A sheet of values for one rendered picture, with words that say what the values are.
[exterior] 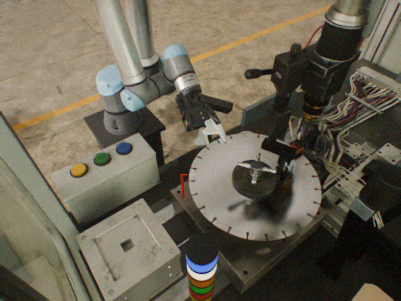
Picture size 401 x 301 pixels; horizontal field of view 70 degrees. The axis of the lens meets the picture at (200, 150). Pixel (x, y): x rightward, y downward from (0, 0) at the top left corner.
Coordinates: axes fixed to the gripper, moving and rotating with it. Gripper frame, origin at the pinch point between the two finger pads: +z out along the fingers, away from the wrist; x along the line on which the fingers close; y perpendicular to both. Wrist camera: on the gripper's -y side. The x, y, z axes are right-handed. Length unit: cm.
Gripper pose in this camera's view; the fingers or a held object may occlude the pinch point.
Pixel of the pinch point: (220, 147)
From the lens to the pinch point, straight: 88.6
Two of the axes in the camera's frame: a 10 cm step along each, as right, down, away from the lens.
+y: -9.0, 3.3, -2.8
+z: 3.7, 9.2, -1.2
